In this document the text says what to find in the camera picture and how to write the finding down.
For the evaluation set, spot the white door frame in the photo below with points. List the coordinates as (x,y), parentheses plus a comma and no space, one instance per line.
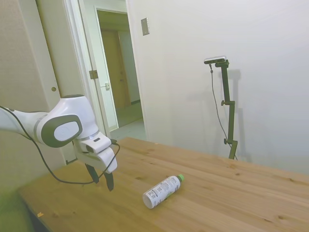
(82,48)

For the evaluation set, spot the clear bottle with green cap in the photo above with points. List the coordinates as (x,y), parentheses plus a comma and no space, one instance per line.
(161,191)

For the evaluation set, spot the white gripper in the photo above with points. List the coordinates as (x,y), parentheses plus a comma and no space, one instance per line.
(101,160)

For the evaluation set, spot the round door knob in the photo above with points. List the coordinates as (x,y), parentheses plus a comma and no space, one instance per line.
(53,89)

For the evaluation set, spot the small orange scrap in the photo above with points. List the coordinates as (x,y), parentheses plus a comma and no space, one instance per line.
(40,213)

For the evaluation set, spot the black jointed camera stand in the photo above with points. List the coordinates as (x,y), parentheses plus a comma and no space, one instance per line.
(225,84)

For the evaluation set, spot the metal door latch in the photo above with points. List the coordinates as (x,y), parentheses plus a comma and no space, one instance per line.
(107,85)

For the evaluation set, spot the silver camera on stand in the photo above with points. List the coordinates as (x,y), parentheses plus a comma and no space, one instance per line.
(214,59)

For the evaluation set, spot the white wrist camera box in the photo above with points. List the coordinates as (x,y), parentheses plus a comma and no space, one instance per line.
(96,145)

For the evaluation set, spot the metal door hinge plate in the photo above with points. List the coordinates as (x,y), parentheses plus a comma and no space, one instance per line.
(93,74)

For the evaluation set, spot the brown hallway door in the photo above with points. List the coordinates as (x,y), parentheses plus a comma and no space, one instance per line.
(111,67)

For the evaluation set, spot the grey metal wall plate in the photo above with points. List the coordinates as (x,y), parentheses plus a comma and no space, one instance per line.
(145,26)

